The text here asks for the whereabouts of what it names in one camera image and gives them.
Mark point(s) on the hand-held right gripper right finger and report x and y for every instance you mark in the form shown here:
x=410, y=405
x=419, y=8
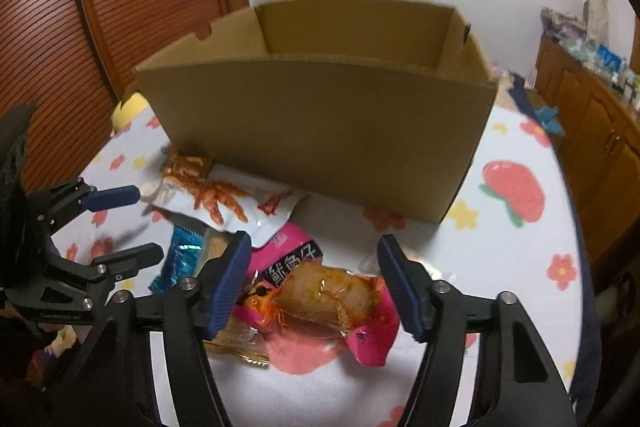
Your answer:
x=400, y=287

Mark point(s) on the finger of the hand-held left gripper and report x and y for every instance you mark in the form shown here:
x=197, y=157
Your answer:
x=115, y=197
x=135, y=257

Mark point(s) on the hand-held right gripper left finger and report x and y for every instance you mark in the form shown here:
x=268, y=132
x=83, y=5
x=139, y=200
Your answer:
x=230, y=282

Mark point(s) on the blue candy wrapper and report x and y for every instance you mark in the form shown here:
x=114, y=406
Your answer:
x=175, y=262

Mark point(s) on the brown biscuit packet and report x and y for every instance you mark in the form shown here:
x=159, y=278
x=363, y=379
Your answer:
x=240, y=344

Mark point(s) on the small brown orange snack packet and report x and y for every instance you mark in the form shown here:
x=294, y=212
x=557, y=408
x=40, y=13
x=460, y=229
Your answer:
x=187, y=164

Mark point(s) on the shrimp print snack packet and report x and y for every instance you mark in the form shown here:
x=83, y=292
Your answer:
x=225, y=202

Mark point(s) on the pink clear snack packet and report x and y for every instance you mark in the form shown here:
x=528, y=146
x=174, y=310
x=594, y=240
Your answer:
x=320, y=292

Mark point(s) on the brown cardboard box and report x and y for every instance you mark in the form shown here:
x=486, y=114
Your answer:
x=325, y=132

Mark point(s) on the yellow plush toy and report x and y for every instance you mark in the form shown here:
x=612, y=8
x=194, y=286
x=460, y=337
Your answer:
x=127, y=112

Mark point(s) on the teal cloth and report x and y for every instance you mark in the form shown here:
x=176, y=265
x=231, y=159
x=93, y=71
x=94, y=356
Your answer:
x=550, y=121

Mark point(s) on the navy blue bed sheet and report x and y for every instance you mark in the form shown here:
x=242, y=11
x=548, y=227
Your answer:
x=525, y=99

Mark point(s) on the floral bed quilt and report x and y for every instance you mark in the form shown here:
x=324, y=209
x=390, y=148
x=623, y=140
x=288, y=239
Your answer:
x=502, y=82

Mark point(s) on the wooden sideboard cabinet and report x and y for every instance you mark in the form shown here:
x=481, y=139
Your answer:
x=590, y=117

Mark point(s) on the stack of folded fabrics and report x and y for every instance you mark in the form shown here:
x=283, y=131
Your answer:
x=562, y=24

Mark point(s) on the blue printed box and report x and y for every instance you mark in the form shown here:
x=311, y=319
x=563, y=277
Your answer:
x=609, y=55

